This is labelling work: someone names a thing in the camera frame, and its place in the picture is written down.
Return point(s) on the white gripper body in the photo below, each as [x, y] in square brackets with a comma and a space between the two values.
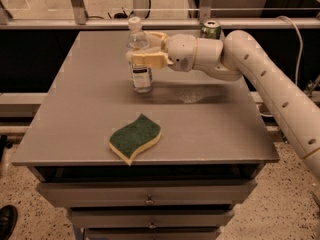
[181, 52]

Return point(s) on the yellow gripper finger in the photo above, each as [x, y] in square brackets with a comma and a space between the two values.
[157, 60]
[156, 39]

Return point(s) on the clear plastic water bottle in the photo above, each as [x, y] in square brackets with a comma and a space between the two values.
[137, 42]

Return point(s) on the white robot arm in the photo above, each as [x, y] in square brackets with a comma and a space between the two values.
[240, 55]

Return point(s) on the green soda can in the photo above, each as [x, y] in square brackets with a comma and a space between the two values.
[210, 29]

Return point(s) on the grey metal railing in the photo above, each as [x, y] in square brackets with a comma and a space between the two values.
[159, 14]

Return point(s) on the green and yellow sponge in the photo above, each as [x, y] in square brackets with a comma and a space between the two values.
[131, 140]

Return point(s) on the grey drawer cabinet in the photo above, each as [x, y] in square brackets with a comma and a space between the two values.
[167, 165]

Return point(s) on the top grey drawer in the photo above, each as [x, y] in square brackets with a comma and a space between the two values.
[142, 194]

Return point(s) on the grey drawer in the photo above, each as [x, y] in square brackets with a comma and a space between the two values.
[154, 234]
[150, 218]
[142, 194]

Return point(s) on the middle grey drawer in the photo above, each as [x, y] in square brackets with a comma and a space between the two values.
[150, 218]

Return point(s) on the bottom grey drawer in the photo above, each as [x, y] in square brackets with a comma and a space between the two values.
[154, 234]

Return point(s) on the black leather shoe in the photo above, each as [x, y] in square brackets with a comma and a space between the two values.
[8, 219]

